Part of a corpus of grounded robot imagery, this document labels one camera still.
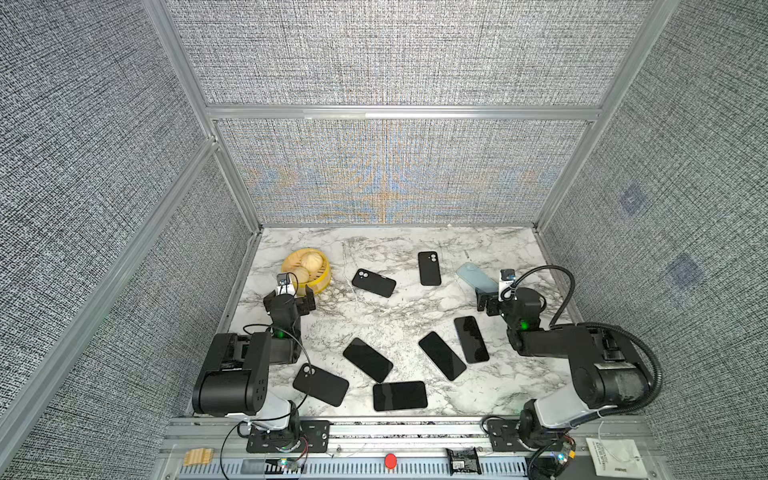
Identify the yellow bamboo steamer basket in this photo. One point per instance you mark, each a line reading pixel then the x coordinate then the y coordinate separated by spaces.
pixel 318 281

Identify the aluminium front rail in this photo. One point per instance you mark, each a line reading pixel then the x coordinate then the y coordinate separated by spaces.
pixel 356 450

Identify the light blue phone case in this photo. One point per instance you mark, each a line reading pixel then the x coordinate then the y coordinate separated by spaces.
pixel 477 279

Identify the small black electronics box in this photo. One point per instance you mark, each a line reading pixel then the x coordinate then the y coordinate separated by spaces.
pixel 463 462

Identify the wooden clips stack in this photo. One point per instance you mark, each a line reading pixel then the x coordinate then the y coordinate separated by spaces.
pixel 198 457

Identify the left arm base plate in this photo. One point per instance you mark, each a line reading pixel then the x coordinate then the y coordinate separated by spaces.
pixel 311 436

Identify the black phone middle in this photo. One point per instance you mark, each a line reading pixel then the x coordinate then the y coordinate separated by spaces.
pixel 442 355

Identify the white paper label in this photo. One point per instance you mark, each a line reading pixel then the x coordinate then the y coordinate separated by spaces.
pixel 618 459

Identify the black phone front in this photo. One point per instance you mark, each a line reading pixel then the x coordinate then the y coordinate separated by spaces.
pixel 399 396

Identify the left steamed bun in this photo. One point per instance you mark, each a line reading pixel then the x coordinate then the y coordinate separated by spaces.
pixel 302 274

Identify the purple phone black screen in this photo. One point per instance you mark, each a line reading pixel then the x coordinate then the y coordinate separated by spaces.
pixel 368 360

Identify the red emergency button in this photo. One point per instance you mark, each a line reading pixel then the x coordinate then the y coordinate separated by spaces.
pixel 390 461

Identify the steamed bun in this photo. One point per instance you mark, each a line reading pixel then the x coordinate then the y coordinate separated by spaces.
pixel 312 261
pixel 302 274

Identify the black phone case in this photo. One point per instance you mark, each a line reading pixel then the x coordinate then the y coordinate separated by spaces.
pixel 374 283
pixel 321 385
pixel 429 268

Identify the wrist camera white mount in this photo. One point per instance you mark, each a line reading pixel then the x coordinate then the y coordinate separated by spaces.
pixel 507 284
pixel 287 284

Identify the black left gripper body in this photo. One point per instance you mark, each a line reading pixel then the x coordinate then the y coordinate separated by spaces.
pixel 288 302

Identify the black phone right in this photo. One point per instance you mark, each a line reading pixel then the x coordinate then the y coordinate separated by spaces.
pixel 471 340

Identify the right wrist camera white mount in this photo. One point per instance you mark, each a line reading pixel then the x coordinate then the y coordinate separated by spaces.
pixel 507 284

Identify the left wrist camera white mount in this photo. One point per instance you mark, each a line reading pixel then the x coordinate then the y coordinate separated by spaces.
pixel 287 284

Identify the right steamed bun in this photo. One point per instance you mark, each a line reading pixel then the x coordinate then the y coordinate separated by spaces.
pixel 312 261

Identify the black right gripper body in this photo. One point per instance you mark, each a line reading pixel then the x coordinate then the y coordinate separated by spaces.
pixel 497 303

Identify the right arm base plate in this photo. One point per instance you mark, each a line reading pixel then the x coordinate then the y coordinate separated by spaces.
pixel 503 435

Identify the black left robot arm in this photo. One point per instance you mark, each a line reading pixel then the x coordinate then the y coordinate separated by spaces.
pixel 234 375

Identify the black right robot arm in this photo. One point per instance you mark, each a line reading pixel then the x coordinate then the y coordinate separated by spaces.
pixel 612 371

